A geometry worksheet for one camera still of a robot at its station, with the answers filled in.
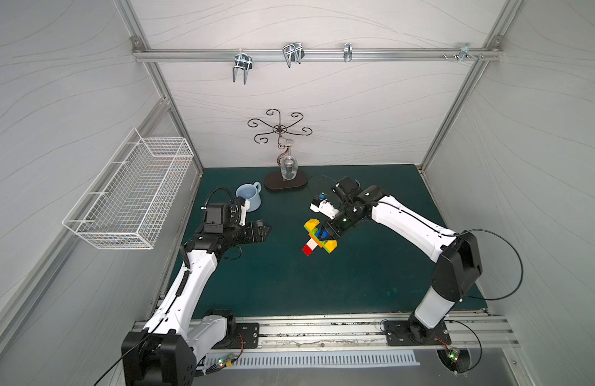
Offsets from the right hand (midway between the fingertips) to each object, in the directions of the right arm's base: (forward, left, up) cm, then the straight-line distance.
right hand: (323, 233), depth 80 cm
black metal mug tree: (+31, +22, -9) cm, 39 cm away
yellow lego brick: (+1, +4, +4) cm, 6 cm away
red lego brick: (-4, +5, -5) cm, 8 cm away
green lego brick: (-1, +3, +2) cm, 4 cm away
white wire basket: (-1, +57, +18) cm, 60 cm away
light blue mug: (+24, +31, -9) cm, 41 cm away
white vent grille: (-34, +1, -15) cm, 37 cm away
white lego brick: (-3, +4, -2) cm, 5 cm away
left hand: (0, +21, +2) cm, 21 cm away
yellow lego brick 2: (-5, -2, +1) cm, 6 cm away
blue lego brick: (-2, 0, +4) cm, 4 cm away
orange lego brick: (-3, +3, 0) cm, 4 cm away
